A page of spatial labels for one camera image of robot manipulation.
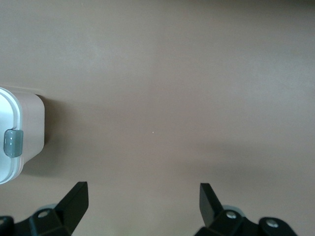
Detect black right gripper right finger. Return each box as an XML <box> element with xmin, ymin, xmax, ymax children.
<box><xmin>194</xmin><ymin>182</ymin><xmax>296</xmax><ymax>236</ymax></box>

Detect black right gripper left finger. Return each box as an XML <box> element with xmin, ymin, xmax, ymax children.
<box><xmin>0</xmin><ymin>181</ymin><xmax>90</xmax><ymax>236</ymax></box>

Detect white box lid grey latches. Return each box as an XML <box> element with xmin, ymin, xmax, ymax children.
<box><xmin>0</xmin><ymin>87</ymin><xmax>25</xmax><ymax>185</ymax></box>

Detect translucent pink plastic box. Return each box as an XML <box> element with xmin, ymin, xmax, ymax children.
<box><xmin>16</xmin><ymin>92</ymin><xmax>46</xmax><ymax>173</ymax></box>

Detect brown table cover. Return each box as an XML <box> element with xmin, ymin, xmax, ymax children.
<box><xmin>0</xmin><ymin>0</ymin><xmax>315</xmax><ymax>236</ymax></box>

